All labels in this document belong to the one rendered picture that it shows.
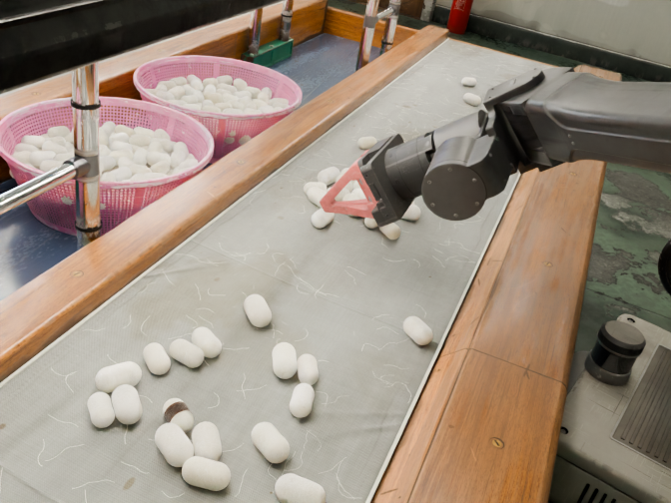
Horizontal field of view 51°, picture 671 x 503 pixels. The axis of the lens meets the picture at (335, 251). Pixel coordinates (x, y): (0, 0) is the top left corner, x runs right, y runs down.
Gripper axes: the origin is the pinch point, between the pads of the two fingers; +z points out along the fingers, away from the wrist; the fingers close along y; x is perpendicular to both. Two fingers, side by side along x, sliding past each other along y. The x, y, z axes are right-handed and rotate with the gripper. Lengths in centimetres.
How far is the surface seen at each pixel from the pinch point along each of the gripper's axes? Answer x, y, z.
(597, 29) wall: 60, -457, 16
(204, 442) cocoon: 5.5, 33.5, -0.7
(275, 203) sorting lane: -1.2, -6.4, 10.5
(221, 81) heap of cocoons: -18, -41, 31
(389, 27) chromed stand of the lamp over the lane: -12, -81, 14
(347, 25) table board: -17, -111, 34
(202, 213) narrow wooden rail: -5.5, 4.5, 12.4
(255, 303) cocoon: 2.6, 16.4, 2.7
